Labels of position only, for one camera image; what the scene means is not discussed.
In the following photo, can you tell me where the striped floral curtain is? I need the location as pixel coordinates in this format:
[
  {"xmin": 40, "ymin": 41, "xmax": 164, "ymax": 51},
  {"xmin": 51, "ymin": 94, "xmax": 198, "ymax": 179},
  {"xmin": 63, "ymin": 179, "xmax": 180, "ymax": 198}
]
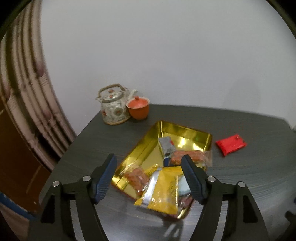
[{"xmin": 0, "ymin": 0, "xmax": 77, "ymax": 167}]

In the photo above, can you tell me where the gold and red tin box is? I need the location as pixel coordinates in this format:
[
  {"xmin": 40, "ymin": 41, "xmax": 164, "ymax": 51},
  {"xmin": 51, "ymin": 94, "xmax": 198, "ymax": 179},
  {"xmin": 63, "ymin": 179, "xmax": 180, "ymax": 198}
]
[{"xmin": 111, "ymin": 120, "xmax": 213, "ymax": 220}]

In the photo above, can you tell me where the small yellow snack packet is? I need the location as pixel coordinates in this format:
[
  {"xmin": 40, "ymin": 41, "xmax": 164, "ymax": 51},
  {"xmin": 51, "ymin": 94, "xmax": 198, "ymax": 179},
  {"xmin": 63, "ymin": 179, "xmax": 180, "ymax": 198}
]
[{"xmin": 144, "ymin": 163, "xmax": 162, "ymax": 178}]

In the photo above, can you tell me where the red snack packet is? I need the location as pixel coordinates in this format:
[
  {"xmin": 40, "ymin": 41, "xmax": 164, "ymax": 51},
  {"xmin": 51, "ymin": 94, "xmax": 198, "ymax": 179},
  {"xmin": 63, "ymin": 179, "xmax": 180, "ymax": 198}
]
[{"xmin": 216, "ymin": 134, "xmax": 247, "ymax": 157}]

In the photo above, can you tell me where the clear packet of mixed nuts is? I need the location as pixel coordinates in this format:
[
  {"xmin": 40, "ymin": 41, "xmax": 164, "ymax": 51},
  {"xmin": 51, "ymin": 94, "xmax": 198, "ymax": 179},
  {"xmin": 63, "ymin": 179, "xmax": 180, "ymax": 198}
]
[{"xmin": 122, "ymin": 164, "xmax": 160, "ymax": 197}]

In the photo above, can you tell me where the clear packet of orange snacks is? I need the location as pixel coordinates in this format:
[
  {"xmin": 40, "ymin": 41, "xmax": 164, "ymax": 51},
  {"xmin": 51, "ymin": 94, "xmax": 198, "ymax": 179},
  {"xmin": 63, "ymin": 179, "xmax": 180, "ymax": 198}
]
[{"xmin": 170, "ymin": 149, "xmax": 213, "ymax": 167}]

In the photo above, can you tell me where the brown wooden panel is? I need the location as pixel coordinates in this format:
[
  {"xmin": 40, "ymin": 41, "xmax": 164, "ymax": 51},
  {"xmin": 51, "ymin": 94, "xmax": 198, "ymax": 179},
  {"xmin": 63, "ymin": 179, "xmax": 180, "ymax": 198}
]
[{"xmin": 0, "ymin": 97, "xmax": 52, "ymax": 214}]

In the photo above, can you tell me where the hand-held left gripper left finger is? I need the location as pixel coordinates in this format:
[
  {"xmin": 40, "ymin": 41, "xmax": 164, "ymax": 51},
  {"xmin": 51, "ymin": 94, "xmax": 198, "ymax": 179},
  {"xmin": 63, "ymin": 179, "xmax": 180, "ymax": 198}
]
[{"xmin": 28, "ymin": 153, "xmax": 117, "ymax": 241}]

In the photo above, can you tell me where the orange lidded tea cup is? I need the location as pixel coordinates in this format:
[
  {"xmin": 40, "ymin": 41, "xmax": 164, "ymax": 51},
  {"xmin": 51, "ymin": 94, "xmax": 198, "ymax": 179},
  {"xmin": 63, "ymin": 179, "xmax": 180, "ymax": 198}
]
[{"xmin": 126, "ymin": 96, "xmax": 150, "ymax": 120}]

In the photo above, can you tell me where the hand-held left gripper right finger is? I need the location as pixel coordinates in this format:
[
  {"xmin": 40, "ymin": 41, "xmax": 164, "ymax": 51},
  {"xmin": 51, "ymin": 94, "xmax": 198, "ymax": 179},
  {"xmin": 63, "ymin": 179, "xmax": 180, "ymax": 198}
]
[{"xmin": 181, "ymin": 154, "xmax": 270, "ymax": 241}]

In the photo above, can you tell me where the blue and light-blue snack packet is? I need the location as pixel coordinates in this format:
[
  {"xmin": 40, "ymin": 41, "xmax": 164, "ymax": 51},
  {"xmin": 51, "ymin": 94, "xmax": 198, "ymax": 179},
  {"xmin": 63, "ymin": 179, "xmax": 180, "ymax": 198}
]
[{"xmin": 163, "ymin": 156, "xmax": 192, "ymax": 196}]

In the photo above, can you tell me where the silver tea packet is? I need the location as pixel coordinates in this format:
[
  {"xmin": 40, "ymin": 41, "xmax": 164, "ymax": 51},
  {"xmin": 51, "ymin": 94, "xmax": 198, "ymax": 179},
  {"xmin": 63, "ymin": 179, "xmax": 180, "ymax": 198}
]
[{"xmin": 158, "ymin": 137, "xmax": 176, "ymax": 156}]

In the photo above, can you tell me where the dark brown snack packet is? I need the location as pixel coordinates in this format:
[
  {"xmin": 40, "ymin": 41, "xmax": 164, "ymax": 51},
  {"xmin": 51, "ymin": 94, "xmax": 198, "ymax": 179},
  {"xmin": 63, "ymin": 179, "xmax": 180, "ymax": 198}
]
[{"xmin": 178, "ymin": 195, "xmax": 193, "ymax": 212}]

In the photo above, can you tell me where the floral ceramic teapot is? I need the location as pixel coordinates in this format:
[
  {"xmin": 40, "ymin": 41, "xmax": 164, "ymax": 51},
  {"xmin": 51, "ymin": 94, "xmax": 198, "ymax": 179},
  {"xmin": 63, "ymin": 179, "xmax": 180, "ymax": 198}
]
[{"xmin": 96, "ymin": 83, "xmax": 138, "ymax": 126}]

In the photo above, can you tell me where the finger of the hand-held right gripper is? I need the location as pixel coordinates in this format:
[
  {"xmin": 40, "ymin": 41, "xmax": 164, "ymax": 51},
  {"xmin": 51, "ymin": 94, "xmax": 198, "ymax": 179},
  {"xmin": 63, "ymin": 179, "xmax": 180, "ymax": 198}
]
[{"xmin": 285, "ymin": 210, "xmax": 296, "ymax": 224}]

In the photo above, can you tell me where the large yellow snack packet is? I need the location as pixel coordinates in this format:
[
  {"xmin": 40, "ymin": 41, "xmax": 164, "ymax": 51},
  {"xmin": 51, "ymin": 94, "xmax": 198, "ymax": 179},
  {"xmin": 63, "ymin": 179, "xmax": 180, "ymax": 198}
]
[{"xmin": 134, "ymin": 166, "xmax": 185, "ymax": 215}]

